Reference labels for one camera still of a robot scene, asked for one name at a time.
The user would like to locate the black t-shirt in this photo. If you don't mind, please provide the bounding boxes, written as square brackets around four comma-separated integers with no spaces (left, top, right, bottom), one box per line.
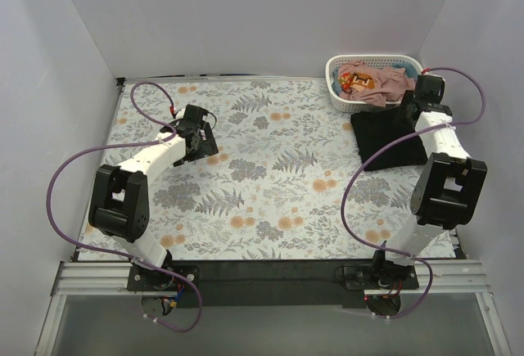
[350,107,427,172]

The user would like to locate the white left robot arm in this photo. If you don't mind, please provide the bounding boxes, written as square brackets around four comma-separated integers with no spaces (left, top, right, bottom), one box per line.
[88,105,218,291]

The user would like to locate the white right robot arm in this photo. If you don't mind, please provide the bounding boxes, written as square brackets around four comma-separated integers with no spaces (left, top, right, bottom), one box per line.
[370,74,487,289]

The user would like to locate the blue garment in basket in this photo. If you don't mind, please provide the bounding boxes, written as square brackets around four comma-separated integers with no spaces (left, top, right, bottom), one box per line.
[388,62,418,101]

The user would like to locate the pink t-shirt with print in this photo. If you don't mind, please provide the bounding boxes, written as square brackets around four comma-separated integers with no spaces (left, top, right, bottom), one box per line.
[332,61,402,107]

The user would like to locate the white plastic laundry basket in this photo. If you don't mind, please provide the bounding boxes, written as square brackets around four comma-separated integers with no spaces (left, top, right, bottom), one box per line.
[325,54,422,114]

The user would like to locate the floral patterned table mat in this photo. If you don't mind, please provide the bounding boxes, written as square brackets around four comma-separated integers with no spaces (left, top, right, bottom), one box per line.
[103,79,421,259]

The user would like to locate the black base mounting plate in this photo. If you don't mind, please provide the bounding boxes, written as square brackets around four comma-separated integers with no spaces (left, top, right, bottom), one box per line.
[127,259,419,309]

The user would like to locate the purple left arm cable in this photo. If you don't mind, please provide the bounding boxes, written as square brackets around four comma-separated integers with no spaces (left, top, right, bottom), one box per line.
[45,80,204,332]

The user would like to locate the aluminium frame rail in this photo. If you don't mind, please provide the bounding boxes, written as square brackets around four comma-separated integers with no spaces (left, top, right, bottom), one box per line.
[36,259,510,355]

